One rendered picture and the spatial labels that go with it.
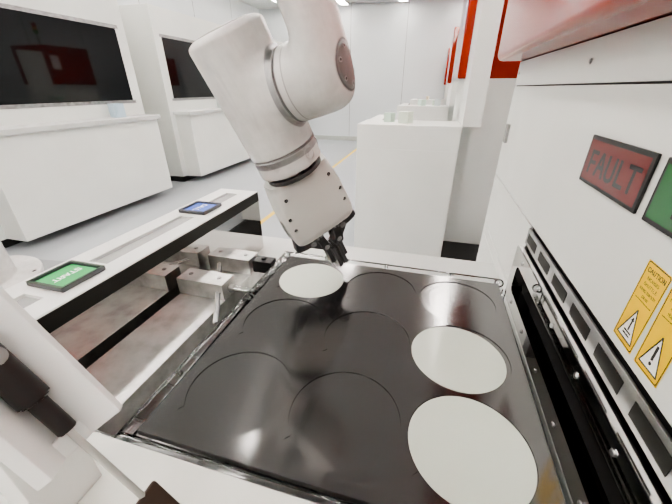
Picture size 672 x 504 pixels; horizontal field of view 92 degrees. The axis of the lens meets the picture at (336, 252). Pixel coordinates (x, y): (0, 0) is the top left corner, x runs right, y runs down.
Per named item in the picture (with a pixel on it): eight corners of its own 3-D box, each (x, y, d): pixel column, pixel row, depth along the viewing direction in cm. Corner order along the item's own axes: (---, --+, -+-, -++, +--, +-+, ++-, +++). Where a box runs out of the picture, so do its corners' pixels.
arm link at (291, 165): (299, 124, 45) (308, 144, 46) (244, 157, 43) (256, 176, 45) (327, 131, 38) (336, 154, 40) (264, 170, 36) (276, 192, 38)
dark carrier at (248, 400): (497, 287, 50) (498, 283, 50) (583, 576, 20) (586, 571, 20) (290, 258, 58) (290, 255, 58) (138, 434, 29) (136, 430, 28)
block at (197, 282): (236, 289, 52) (233, 273, 51) (224, 301, 49) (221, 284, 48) (193, 282, 54) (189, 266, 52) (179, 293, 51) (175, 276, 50)
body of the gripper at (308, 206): (310, 137, 46) (338, 201, 52) (248, 175, 44) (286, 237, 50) (335, 145, 40) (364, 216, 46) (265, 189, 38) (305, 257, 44)
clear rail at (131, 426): (292, 257, 60) (291, 250, 59) (122, 455, 28) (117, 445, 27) (285, 256, 60) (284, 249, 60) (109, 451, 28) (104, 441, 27)
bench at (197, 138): (261, 159, 596) (248, 28, 505) (200, 183, 441) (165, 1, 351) (210, 156, 622) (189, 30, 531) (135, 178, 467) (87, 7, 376)
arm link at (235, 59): (327, 120, 41) (269, 137, 45) (278, -4, 33) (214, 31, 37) (304, 153, 35) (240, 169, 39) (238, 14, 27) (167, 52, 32)
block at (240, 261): (259, 265, 59) (258, 250, 57) (250, 274, 56) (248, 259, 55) (221, 260, 61) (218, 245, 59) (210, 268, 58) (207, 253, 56)
